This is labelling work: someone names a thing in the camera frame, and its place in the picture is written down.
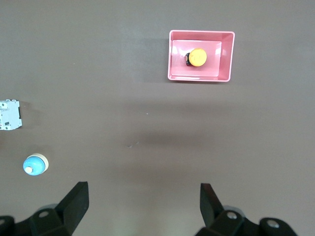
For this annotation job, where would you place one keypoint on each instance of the yellow push button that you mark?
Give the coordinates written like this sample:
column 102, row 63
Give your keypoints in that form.
column 198, row 57

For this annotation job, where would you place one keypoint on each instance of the white circuit breaker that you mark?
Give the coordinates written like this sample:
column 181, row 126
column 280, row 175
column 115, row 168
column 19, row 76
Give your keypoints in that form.
column 9, row 115

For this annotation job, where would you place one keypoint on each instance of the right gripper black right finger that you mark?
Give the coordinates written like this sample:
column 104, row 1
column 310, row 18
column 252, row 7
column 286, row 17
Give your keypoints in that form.
column 209, row 206

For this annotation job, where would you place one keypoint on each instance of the pink plastic bin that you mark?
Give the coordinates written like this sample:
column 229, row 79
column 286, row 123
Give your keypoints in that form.
column 226, row 56

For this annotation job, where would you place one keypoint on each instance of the blue white round knob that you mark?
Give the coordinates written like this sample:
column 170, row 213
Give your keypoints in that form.
column 34, row 165

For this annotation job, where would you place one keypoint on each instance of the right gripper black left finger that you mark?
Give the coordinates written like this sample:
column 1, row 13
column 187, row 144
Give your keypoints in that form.
column 73, row 204

